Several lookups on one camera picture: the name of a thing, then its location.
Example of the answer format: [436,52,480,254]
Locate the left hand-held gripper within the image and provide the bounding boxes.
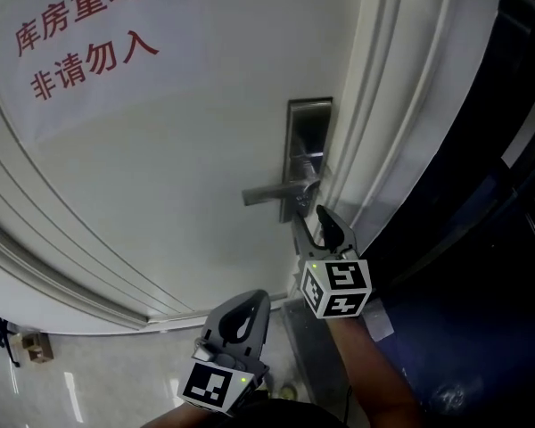
[177,288,273,418]

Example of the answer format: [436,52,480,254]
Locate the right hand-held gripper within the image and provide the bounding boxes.
[293,204,373,320]

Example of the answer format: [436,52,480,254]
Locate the silver metal door lock plate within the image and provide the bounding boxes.
[279,97,334,224]

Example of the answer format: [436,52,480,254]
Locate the person's left forearm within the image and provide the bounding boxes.
[138,406,235,428]

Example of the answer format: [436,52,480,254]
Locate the person's right forearm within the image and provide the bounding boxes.
[325,313,425,428]

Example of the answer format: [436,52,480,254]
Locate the white panelled door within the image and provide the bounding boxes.
[0,0,390,334]

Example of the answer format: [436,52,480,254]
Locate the grey tape patch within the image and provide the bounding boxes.
[362,301,394,342]

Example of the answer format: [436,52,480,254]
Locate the brown cardboard box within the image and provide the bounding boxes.
[21,332,55,366]

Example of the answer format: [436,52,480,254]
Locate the white paper sign red characters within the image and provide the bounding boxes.
[0,0,277,147]

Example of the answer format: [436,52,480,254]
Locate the silver metal door handle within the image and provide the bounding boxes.
[242,181,320,208]

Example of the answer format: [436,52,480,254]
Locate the white moulded door frame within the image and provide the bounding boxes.
[327,0,505,258]

